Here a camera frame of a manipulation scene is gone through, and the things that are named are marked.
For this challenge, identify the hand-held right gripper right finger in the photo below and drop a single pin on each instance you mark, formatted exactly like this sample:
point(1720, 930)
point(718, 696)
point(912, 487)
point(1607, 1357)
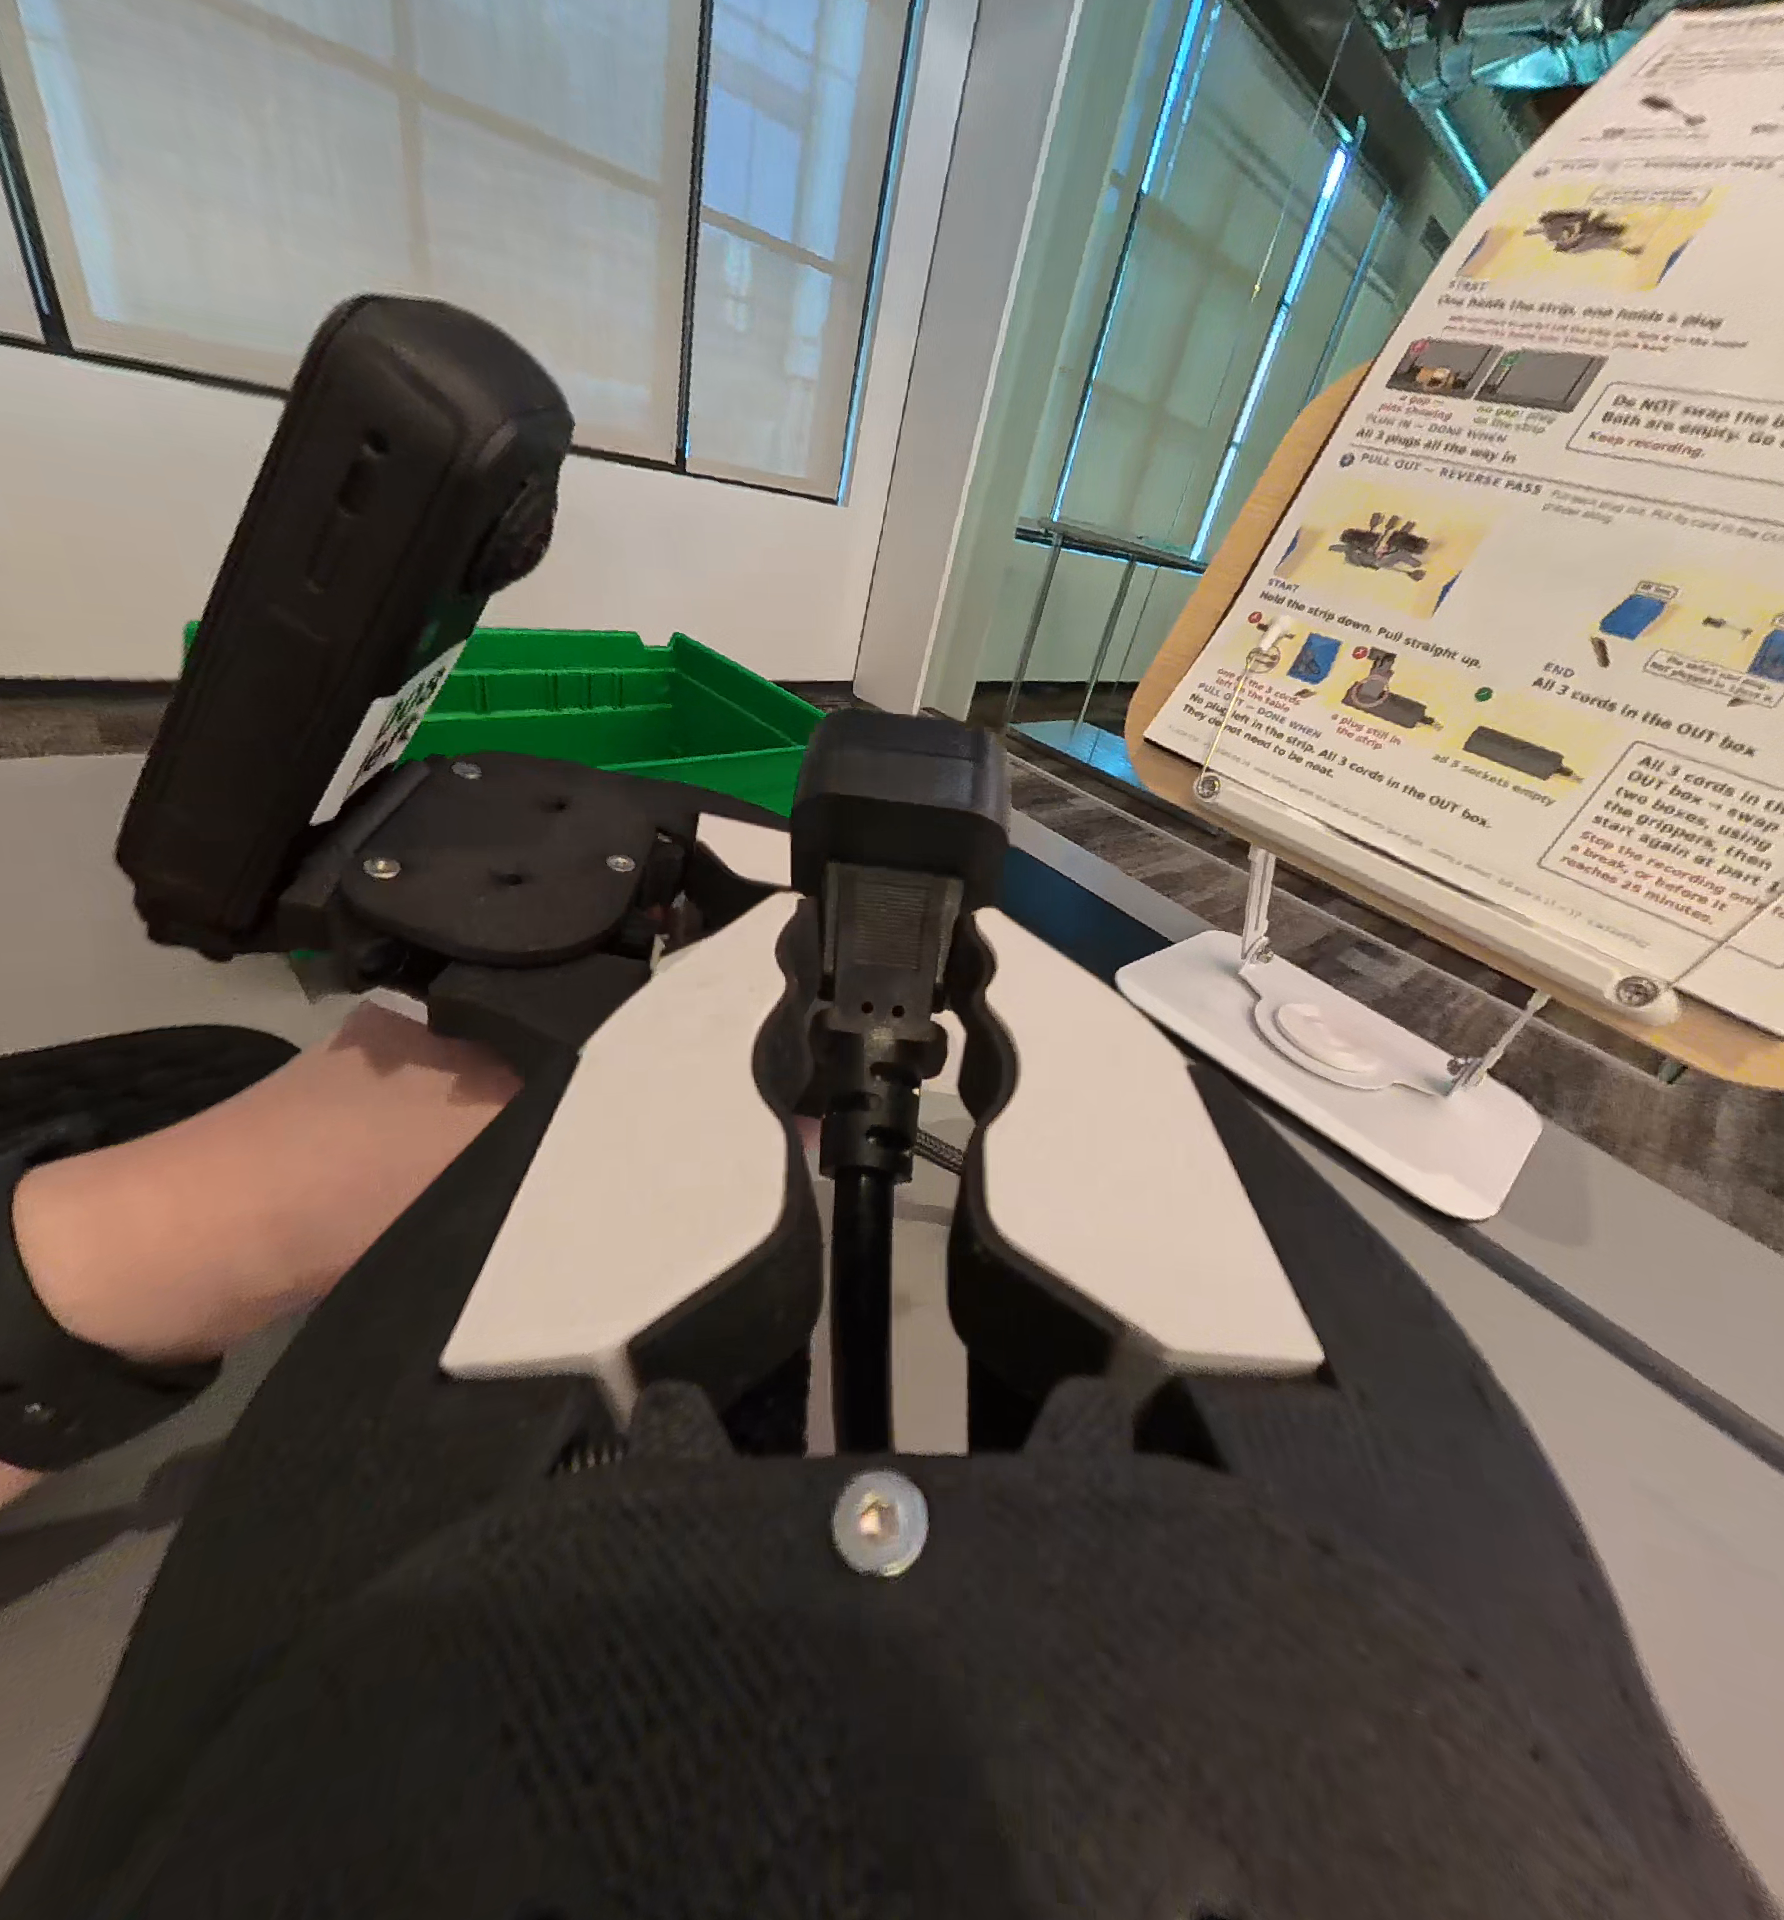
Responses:
point(1116, 1171)

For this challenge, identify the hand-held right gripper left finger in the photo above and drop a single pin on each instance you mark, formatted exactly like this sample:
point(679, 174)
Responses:
point(637, 1171)

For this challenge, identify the person's left hand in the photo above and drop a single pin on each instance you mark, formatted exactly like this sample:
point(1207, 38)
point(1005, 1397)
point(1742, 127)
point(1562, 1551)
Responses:
point(261, 1201)

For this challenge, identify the green plastic bin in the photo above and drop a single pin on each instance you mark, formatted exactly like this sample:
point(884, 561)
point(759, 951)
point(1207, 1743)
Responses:
point(606, 706)

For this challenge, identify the large window with blind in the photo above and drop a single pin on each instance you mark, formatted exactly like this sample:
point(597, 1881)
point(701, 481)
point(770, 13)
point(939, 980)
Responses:
point(307, 180)

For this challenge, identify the black bumpy wrist rest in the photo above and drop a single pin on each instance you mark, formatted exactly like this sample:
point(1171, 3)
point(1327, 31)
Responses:
point(111, 1080)

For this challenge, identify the glass side table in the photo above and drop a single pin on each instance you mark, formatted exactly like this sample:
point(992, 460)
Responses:
point(1102, 538)

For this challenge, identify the printed instruction sheet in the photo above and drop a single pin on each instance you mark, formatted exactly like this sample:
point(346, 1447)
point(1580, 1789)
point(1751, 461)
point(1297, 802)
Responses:
point(1552, 524)

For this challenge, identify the tall glass window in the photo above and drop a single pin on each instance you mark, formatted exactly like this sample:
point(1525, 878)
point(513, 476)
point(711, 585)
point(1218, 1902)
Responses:
point(1207, 301)

